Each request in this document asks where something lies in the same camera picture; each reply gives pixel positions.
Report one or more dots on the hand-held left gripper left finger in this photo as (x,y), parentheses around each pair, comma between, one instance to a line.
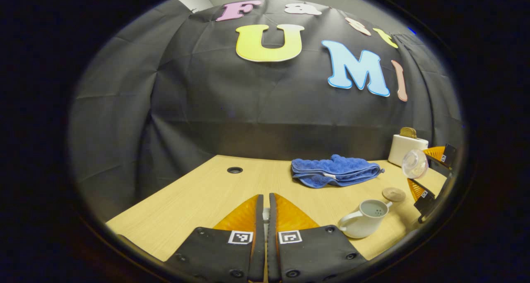
(258,250)

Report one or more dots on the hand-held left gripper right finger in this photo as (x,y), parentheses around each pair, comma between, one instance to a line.
(272,250)

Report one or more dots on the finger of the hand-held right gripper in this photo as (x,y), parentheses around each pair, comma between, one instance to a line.
(430,202)
(443,157)

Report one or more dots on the clear water bottle red label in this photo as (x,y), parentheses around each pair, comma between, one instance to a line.
(415,164)

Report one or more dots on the round cork coaster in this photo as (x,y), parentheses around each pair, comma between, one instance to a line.
(393,194)

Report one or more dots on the white ceramic teacup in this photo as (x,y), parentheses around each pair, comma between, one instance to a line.
(360,225)

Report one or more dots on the white toaster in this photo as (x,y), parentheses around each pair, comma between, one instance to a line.
(403,150)

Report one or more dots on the brown bread slice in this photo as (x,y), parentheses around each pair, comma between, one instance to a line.
(408,133)

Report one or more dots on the blue folded towel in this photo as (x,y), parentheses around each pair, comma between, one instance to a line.
(331,171)

